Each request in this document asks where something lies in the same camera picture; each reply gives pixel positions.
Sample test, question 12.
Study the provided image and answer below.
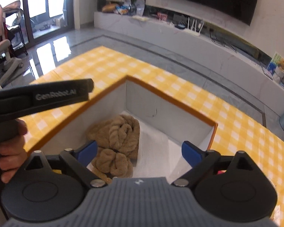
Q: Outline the grey chair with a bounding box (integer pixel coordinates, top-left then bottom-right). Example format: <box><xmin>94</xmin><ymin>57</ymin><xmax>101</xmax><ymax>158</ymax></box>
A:
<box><xmin>0</xmin><ymin>39</ymin><xmax>24</xmax><ymax>86</ymax></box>

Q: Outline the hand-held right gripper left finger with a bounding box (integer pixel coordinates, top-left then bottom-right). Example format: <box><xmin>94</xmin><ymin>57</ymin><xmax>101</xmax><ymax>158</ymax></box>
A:
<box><xmin>20</xmin><ymin>140</ymin><xmax>108</xmax><ymax>190</ymax></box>

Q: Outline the white router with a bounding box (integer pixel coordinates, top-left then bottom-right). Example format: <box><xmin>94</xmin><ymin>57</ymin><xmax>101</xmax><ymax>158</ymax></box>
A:
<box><xmin>185</xmin><ymin>16</ymin><xmax>204</xmax><ymax>36</ymax></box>

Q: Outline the white box with orange rim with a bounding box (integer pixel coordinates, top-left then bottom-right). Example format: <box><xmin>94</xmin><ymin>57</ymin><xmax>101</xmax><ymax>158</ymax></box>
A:
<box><xmin>26</xmin><ymin>74</ymin><xmax>218</xmax><ymax>185</ymax></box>

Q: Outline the blue snack packet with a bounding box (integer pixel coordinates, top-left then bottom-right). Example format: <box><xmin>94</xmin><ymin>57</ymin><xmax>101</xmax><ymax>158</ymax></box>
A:
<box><xmin>116</xmin><ymin>5</ymin><xmax>129</xmax><ymax>15</ymax></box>

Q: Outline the pink chair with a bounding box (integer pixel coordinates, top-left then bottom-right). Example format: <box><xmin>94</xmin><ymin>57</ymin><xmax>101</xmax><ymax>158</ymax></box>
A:
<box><xmin>0</xmin><ymin>1</ymin><xmax>24</xmax><ymax>50</ymax></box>

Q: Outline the person's left hand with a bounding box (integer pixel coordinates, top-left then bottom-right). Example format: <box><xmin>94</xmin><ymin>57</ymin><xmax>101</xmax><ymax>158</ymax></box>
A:
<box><xmin>0</xmin><ymin>119</ymin><xmax>28</xmax><ymax>183</ymax></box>

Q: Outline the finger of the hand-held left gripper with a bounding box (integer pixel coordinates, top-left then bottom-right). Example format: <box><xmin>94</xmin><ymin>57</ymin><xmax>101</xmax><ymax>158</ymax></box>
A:
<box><xmin>70</xmin><ymin>79</ymin><xmax>94</xmax><ymax>94</ymax></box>

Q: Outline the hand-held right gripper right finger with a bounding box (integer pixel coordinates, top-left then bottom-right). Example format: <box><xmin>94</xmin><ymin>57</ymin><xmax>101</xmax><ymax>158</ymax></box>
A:
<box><xmin>172</xmin><ymin>141</ymin><xmax>262</xmax><ymax>188</ymax></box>

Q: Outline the brown plush towel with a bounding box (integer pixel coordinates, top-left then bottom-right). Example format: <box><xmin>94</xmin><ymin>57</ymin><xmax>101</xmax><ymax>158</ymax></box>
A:
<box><xmin>86</xmin><ymin>115</ymin><xmax>140</xmax><ymax>178</ymax></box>

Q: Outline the grey television console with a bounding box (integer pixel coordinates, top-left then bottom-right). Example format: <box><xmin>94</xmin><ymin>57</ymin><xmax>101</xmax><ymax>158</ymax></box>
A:
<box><xmin>94</xmin><ymin>11</ymin><xmax>284</xmax><ymax>104</ymax></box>

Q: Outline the brown bread bag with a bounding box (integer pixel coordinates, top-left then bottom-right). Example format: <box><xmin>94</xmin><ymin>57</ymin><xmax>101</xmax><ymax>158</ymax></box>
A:
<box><xmin>102</xmin><ymin>2</ymin><xmax>117</xmax><ymax>13</ymax></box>

